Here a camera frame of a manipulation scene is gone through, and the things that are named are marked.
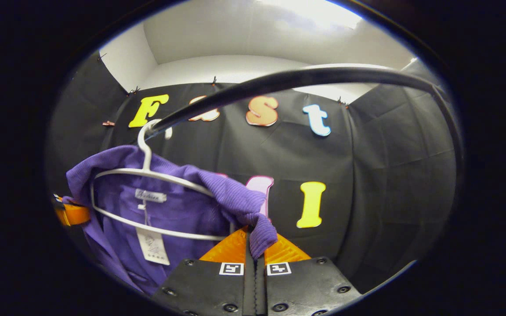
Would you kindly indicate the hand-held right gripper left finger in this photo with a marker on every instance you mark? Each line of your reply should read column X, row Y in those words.
column 209, row 285

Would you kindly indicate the black backdrop cloth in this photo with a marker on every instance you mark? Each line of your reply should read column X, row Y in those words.
column 389, row 175

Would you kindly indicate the pink backdrop clip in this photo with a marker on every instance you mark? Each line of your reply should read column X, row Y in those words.
column 108, row 123

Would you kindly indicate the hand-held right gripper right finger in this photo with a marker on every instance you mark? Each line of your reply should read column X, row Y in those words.
column 305, row 285

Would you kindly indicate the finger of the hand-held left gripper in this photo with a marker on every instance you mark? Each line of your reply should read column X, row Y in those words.
column 75, row 214

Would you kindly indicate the black clothes rack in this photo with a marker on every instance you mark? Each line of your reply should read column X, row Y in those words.
column 301, row 77

